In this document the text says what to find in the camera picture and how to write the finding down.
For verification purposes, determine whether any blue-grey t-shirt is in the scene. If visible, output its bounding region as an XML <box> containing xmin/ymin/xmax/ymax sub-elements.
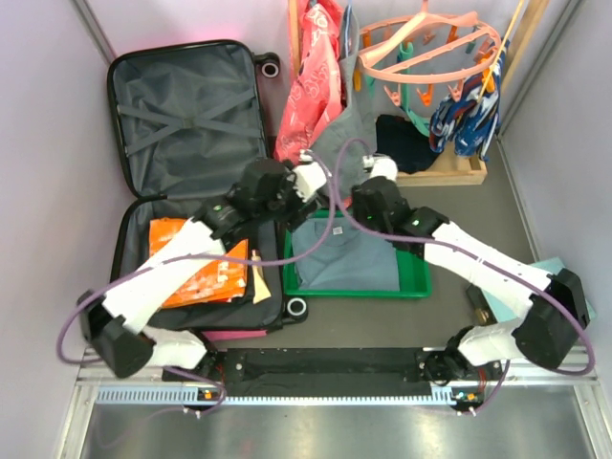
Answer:
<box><xmin>295</xmin><ymin>217</ymin><xmax>400</xmax><ymax>292</ymax></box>

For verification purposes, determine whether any green plastic tray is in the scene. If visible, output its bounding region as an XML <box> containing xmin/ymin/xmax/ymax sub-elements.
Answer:
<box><xmin>282</xmin><ymin>210</ymin><xmax>432</xmax><ymax>299</ymax></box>

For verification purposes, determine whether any pink hard-shell suitcase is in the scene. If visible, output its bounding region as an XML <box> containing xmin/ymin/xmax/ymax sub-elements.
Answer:
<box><xmin>105</xmin><ymin>39</ymin><xmax>310</xmax><ymax>341</ymax></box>

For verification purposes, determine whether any orange item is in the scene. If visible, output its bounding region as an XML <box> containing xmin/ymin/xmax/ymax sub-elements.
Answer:
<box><xmin>148</xmin><ymin>218</ymin><xmax>248</xmax><ymax>309</ymax></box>

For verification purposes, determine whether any light blue plastic tray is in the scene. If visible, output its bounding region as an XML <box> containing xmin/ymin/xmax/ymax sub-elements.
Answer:
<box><xmin>480</xmin><ymin>256</ymin><xmax>599</xmax><ymax>326</ymax></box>

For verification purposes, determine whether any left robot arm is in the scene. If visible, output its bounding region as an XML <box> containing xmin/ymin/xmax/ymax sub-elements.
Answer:
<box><xmin>79</xmin><ymin>159</ymin><xmax>327</xmax><ymax>380</ymax></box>

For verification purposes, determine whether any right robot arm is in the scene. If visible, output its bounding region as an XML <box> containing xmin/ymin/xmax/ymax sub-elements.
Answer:
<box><xmin>352</xmin><ymin>176</ymin><xmax>590</xmax><ymax>379</ymax></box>

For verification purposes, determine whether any grey hanging garment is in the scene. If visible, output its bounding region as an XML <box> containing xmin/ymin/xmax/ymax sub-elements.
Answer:
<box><xmin>311</xmin><ymin>8</ymin><xmax>377</xmax><ymax>199</ymax></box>

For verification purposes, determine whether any dark navy folded garment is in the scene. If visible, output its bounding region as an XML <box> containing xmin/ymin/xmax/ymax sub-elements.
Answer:
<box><xmin>376</xmin><ymin>115</ymin><xmax>439</xmax><ymax>174</ymax></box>

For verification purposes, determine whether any wooden clothes rack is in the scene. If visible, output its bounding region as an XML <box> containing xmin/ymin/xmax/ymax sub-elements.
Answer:
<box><xmin>287</xmin><ymin>1</ymin><xmax>549</xmax><ymax>186</ymax></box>

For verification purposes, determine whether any coral patterned jacket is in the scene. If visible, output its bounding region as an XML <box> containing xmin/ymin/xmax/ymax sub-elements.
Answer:
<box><xmin>274</xmin><ymin>1</ymin><xmax>343</xmax><ymax>164</ymax></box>

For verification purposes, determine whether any blue white patterned garment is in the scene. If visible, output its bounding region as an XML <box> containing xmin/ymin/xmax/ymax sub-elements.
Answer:
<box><xmin>428</xmin><ymin>40</ymin><xmax>510</xmax><ymax>162</ymax></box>

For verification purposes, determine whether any teal round clothes hanger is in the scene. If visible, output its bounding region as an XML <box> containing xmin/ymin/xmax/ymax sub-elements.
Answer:
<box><xmin>361</xmin><ymin>31</ymin><xmax>479</xmax><ymax>140</ymax></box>

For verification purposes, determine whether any pink round clothes hanger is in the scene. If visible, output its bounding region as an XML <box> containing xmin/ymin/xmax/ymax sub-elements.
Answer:
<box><xmin>353</xmin><ymin>1</ymin><xmax>502</xmax><ymax>107</ymax></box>

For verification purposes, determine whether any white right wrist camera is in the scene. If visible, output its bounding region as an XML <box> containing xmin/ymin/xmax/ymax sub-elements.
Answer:
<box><xmin>362</xmin><ymin>154</ymin><xmax>399</xmax><ymax>182</ymax></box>

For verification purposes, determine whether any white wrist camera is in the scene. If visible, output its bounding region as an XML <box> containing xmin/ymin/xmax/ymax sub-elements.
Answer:
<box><xmin>362</xmin><ymin>154</ymin><xmax>399</xmax><ymax>182</ymax></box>
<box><xmin>293</xmin><ymin>149</ymin><xmax>330</xmax><ymax>203</ymax></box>

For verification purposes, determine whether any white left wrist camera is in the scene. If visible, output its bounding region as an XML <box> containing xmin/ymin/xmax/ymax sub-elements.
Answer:
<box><xmin>293</xmin><ymin>149</ymin><xmax>330</xmax><ymax>203</ymax></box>

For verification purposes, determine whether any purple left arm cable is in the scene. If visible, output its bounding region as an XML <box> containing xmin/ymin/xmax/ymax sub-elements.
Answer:
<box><xmin>55</xmin><ymin>150</ymin><xmax>341</xmax><ymax>417</ymax></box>

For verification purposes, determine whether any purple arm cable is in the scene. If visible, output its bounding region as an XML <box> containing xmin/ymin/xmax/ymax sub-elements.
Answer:
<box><xmin>55</xmin><ymin>150</ymin><xmax>341</xmax><ymax>417</ymax></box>
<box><xmin>334</xmin><ymin>138</ymin><xmax>597</xmax><ymax>417</ymax></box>

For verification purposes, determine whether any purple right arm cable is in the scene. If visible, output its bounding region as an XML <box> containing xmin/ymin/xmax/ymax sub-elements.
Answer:
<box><xmin>334</xmin><ymin>138</ymin><xmax>597</xmax><ymax>417</ymax></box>

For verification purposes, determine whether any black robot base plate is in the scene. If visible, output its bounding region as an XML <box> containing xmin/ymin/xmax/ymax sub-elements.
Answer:
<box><xmin>162</xmin><ymin>346</ymin><xmax>506</xmax><ymax>398</ymax></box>

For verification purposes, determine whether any aluminium rail frame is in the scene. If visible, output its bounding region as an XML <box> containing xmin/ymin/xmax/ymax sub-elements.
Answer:
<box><xmin>57</xmin><ymin>347</ymin><xmax>611</xmax><ymax>458</ymax></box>

